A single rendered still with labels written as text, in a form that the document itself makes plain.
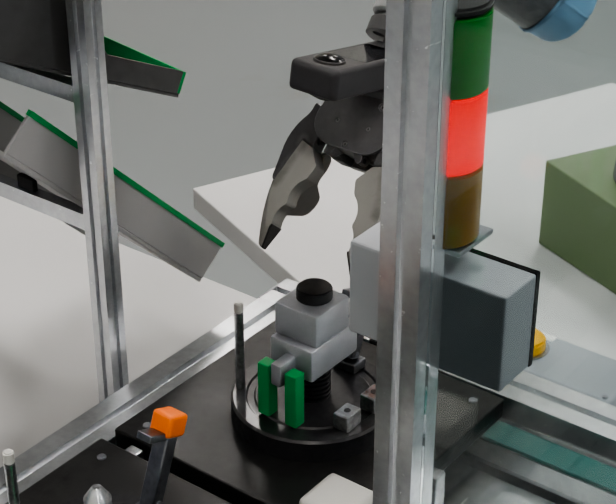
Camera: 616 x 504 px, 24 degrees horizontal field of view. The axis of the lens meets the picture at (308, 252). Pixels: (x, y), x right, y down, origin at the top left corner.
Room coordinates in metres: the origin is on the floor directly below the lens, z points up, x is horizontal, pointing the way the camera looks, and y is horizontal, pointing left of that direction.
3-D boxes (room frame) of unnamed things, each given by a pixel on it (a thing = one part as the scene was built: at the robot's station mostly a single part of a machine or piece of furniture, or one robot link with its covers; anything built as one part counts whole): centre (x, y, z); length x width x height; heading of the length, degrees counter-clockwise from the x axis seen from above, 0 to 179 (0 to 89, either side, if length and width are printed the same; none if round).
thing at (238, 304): (1.03, 0.06, 1.03); 0.01 x 0.01 x 0.08
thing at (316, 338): (1.01, 0.00, 1.06); 0.08 x 0.04 x 0.07; 143
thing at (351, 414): (0.97, -0.03, 1.00); 0.02 x 0.01 x 0.02; 143
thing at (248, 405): (1.02, 0.00, 0.98); 0.14 x 0.14 x 0.02
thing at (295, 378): (0.98, 0.01, 1.01); 0.01 x 0.01 x 0.05; 53
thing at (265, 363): (0.99, 0.03, 1.01); 0.01 x 0.01 x 0.05; 53
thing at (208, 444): (1.02, 0.00, 0.96); 0.24 x 0.24 x 0.02; 53
